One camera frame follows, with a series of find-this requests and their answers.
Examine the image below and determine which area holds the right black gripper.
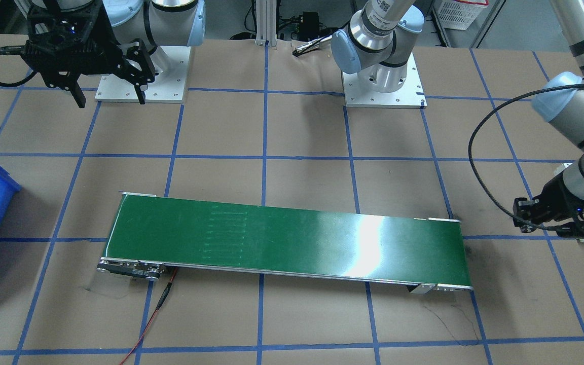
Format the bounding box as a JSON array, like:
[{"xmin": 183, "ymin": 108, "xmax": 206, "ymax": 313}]
[{"xmin": 21, "ymin": 1, "xmax": 156, "ymax": 108}]

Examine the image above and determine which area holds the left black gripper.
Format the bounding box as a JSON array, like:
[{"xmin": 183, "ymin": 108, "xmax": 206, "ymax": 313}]
[{"xmin": 513, "ymin": 173, "xmax": 584, "ymax": 239}]

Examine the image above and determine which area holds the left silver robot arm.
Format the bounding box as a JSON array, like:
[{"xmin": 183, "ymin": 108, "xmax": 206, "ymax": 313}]
[{"xmin": 331, "ymin": 1, "xmax": 584, "ymax": 239}]

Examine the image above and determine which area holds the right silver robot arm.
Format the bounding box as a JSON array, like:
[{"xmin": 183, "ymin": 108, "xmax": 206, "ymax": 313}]
[{"xmin": 21, "ymin": 1, "xmax": 206, "ymax": 108}]

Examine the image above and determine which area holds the green conveyor belt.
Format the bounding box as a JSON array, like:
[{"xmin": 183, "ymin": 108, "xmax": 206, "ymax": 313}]
[{"xmin": 97, "ymin": 193, "xmax": 473, "ymax": 294}]

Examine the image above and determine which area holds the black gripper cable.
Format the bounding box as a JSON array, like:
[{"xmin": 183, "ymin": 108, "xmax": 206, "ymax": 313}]
[{"xmin": 468, "ymin": 84, "xmax": 584, "ymax": 231}]

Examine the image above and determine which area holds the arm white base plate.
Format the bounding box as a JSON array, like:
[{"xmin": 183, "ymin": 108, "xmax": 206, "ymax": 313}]
[
  {"xmin": 342, "ymin": 53, "xmax": 428, "ymax": 109},
  {"xmin": 94, "ymin": 46, "xmax": 192, "ymax": 104}
]

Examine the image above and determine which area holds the aluminium frame post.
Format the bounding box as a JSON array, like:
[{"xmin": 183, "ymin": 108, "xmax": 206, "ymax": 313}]
[{"xmin": 255, "ymin": 0, "xmax": 278, "ymax": 48}]

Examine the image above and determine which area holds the red black sensor wire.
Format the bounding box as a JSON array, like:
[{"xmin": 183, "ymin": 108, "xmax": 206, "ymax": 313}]
[{"xmin": 119, "ymin": 268, "xmax": 180, "ymax": 365}]

